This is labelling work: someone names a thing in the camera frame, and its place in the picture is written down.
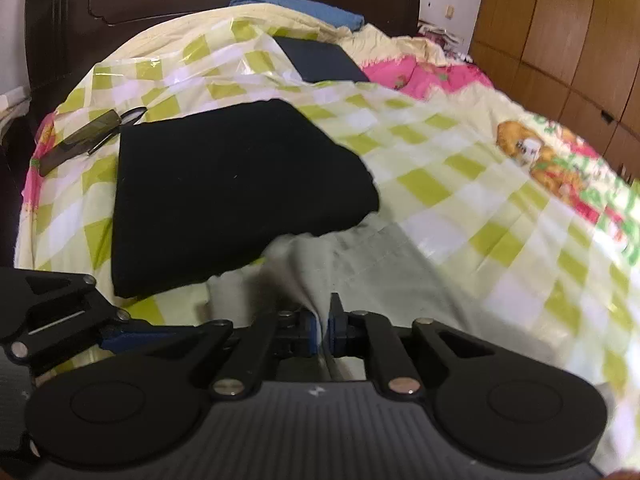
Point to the pink printed blanket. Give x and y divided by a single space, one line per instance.
550 160

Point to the white papers stack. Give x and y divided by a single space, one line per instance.
12 102

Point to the dark wooden headboard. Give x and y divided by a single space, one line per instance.
100 35

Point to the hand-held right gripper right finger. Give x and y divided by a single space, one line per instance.
336 335

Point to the brown wooden wardrobe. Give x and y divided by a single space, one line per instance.
565 25

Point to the light grey pants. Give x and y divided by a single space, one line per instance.
360 270

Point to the green checkered plastic sheet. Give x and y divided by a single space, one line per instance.
450 160

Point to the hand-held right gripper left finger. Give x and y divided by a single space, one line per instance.
311 332

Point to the black folded pants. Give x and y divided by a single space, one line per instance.
225 185

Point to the dark navy folded pants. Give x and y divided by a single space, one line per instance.
320 57

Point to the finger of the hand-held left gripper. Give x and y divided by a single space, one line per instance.
60 320

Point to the wall socket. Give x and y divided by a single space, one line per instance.
451 11

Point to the blue folded cloth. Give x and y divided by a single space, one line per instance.
310 10

